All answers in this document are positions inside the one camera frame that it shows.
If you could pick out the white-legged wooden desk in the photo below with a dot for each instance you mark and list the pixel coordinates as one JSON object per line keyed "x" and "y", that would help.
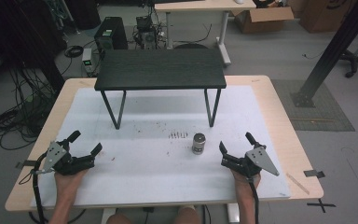
{"x": 205, "y": 6}

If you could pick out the person's right hand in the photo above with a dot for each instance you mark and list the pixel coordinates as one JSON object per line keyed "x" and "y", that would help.
{"x": 242, "y": 183}

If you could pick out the black metal post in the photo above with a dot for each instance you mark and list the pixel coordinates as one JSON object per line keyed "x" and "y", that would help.
{"x": 335, "y": 49}

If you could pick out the white foam mat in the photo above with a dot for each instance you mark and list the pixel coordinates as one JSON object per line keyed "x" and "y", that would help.
{"x": 155, "y": 177}

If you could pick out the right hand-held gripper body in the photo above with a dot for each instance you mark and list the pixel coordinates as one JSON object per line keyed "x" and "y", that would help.
{"x": 245, "y": 165}

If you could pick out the black tape strip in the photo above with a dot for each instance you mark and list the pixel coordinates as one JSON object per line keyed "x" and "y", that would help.
{"x": 313, "y": 174}
{"x": 26, "y": 163}

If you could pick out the open cardboard box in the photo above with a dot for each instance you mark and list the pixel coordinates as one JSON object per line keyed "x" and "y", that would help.
{"x": 262, "y": 20}

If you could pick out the silver metal can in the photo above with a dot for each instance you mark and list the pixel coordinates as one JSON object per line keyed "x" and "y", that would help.
{"x": 199, "y": 143}

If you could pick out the black riser shelf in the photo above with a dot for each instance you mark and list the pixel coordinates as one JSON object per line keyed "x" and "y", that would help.
{"x": 160, "y": 68}

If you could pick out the person's right knee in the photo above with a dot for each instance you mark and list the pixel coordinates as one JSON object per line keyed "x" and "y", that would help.
{"x": 187, "y": 216}

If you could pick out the open black computer case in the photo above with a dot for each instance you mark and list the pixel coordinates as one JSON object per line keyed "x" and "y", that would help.
{"x": 146, "y": 34}

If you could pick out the person's knee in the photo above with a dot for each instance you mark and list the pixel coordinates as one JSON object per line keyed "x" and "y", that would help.
{"x": 118, "y": 219}
{"x": 187, "y": 216}

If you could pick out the black computer tower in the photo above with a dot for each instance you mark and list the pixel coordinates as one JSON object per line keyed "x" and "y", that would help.
{"x": 110, "y": 32}

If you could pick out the large closed cardboard box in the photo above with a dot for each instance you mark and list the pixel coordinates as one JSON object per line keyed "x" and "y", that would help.
{"x": 326, "y": 15}

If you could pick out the person's left knee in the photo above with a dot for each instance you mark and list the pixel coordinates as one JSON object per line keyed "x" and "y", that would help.
{"x": 118, "y": 219}

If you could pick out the black tape cross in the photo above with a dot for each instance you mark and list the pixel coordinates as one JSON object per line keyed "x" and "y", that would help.
{"x": 321, "y": 205}

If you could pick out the light wooden table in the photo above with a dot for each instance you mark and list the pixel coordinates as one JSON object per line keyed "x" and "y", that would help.
{"x": 292, "y": 130}

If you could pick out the thin wooden stick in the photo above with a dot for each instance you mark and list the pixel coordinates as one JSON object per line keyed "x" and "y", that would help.
{"x": 297, "y": 184}

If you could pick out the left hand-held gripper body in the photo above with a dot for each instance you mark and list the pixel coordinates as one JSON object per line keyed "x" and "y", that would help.
{"x": 62, "y": 161}

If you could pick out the small grey power supply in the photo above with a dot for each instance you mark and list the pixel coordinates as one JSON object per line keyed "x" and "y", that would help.
{"x": 87, "y": 60}

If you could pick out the person's left hand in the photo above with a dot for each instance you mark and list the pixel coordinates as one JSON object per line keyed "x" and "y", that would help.
{"x": 66, "y": 183}

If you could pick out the grey floor mat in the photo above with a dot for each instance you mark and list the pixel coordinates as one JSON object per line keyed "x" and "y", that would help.
{"x": 323, "y": 115}

